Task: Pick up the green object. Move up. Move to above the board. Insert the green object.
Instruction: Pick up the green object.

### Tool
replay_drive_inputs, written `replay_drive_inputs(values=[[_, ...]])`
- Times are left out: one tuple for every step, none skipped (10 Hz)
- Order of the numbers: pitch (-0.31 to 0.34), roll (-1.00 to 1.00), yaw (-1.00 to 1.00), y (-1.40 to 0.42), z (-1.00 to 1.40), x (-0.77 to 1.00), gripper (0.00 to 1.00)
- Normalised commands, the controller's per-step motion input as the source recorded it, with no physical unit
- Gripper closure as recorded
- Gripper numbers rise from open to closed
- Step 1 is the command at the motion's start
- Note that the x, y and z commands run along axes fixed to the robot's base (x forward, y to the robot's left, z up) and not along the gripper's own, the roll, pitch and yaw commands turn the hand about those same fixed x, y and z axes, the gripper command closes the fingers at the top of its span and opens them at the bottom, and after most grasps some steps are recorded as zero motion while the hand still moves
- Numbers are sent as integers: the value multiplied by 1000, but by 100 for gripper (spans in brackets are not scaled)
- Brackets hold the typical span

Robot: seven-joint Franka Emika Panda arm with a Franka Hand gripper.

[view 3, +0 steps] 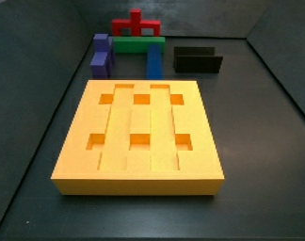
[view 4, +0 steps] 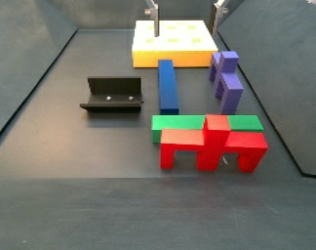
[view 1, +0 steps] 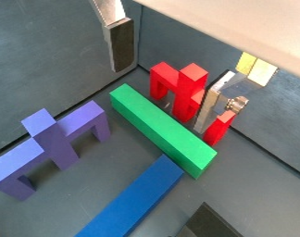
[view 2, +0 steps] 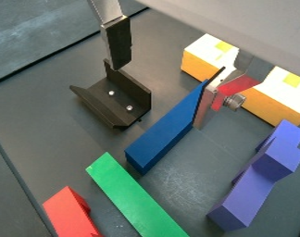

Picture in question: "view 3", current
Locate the red cross-shaped block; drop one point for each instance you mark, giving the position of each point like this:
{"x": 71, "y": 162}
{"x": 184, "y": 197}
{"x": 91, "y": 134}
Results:
{"x": 136, "y": 23}

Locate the green rectangular block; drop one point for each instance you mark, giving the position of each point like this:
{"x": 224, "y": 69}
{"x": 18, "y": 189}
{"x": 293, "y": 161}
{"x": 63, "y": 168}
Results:
{"x": 136, "y": 45}

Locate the purple stepped block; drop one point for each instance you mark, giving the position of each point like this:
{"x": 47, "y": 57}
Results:
{"x": 103, "y": 59}

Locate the black block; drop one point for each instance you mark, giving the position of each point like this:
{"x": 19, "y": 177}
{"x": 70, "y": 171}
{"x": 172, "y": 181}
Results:
{"x": 197, "y": 59}

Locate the yellow slotted board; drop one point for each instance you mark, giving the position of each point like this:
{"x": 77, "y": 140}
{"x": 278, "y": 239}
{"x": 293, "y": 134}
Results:
{"x": 140, "y": 141}

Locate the blue rectangular block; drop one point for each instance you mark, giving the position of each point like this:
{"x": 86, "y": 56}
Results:
{"x": 154, "y": 71}

